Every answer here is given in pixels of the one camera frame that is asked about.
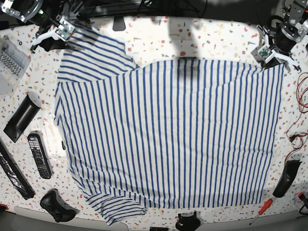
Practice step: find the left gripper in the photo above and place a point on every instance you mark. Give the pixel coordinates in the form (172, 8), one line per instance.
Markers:
(275, 46)

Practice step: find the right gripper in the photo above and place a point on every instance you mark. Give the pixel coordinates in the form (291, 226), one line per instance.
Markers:
(56, 38)

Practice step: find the blue white striped t-shirt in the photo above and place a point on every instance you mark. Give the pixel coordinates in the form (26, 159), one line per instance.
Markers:
(178, 133)

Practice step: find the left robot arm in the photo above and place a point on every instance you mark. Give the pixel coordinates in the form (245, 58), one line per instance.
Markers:
(295, 13)

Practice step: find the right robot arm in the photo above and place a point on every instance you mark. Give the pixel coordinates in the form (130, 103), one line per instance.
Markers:
(51, 16)

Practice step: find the clear plastic screw box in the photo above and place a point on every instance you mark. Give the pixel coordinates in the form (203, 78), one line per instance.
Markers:
(13, 65)

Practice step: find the grey clamp at table edge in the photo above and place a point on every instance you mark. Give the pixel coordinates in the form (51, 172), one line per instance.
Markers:
(119, 23)

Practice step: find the black cylinder speaker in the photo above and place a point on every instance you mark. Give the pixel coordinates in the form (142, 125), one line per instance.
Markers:
(24, 114)

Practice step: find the black tv remote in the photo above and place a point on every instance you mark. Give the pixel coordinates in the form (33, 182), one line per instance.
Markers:
(40, 155)

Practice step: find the small red black clip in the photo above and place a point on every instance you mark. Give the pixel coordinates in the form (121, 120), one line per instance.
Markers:
(302, 196)

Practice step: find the long black flat bar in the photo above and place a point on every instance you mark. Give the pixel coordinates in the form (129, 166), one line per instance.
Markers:
(14, 173)

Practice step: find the black game controller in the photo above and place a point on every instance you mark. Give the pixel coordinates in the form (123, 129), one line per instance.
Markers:
(50, 203)

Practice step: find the black curved handle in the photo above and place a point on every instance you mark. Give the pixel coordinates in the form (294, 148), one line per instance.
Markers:
(288, 176)

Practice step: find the red handled screwdriver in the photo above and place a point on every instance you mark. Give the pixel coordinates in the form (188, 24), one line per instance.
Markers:
(266, 205)

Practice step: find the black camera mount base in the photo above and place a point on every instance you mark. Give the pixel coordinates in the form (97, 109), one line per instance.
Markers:
(188, 223)

